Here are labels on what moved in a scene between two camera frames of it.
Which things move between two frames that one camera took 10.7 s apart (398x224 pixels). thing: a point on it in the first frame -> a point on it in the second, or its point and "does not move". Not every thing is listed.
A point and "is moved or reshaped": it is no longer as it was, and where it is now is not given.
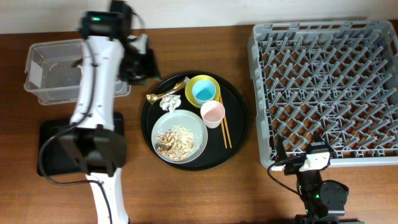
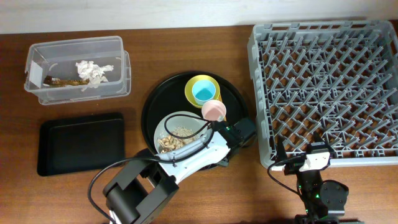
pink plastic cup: (212, 112) does not move
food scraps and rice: (176, 144) does not move
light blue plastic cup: (203, 91) does not move
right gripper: (294, 168) does not move
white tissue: (170, 102) is moved or reshaped
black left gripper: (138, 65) -> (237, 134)
